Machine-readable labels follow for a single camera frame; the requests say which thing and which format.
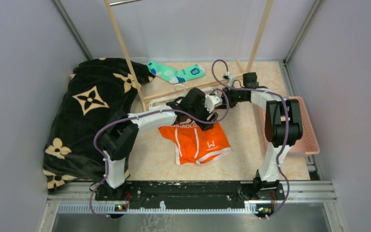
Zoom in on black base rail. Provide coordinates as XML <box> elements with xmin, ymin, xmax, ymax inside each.
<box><xmin>94</xmin><ymin>179</ymin><xmax>285</xmax><ymax>218</ymax></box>

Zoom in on green patterned sock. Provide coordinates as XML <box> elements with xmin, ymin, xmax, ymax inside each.
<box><xmin>147</xmin><ymin>61</ymin><xmax>206</xmax><ymax>84</ymax></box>

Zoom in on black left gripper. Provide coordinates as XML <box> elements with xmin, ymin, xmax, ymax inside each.
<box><xmin>189</xmin><ymin>98</ymin><xmax>219</xmax><ymax>131</ymax></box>

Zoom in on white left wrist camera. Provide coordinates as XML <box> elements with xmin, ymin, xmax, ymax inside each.
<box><xmin>204</xmin><ymin>94</ymin><xmax>222</xmax><ymax>113</ymax></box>

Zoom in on black floral blanket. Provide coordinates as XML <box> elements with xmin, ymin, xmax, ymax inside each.
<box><xmin>43</xmin><ymin>58</ymin><xmax>155</xmax><ymax>194</ymax></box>

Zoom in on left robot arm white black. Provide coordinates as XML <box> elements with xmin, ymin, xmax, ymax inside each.
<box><xmin>93</xmin><ymin>87</ymin><xmax>223</xmax><ymax>200</ymax></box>

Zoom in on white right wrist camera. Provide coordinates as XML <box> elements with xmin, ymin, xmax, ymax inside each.
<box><xmin>223</xmin><ymin>71</ymin><xmax>237</xmax><ymax>87</ymax></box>

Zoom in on orange underwear white trim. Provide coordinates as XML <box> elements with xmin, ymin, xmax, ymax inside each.
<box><xmin>158</xmin><ymin>123</ymin><xmax>232</xmax><ymax>165</ymax></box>

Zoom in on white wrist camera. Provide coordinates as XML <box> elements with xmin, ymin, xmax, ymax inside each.
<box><xmin>204</xmin><ymin>94</ymin><xmax>222</xmax><ymax>113</ymax></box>
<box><xmin>223</xmin><ymin>71</ymin><xmax>237</xmax><ymax>87</ymax></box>

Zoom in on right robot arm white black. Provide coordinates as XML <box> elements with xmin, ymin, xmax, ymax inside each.
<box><xmin>222</xmin><ymin>71</ymin><xmax>303</xmax><ymax>199</ymax></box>

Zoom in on pink perforated plastic basket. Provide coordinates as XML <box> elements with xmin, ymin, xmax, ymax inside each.
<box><xmin>258</xmin><ymin>94</ymin><xmax>320</xmax><ymax>157</ymax></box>

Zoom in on wooden drying rack frame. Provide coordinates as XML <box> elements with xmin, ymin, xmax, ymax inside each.
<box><xmin>104</xmin><ymin>0</ymin><xmax>274</xmax><ymax>111</ymax></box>

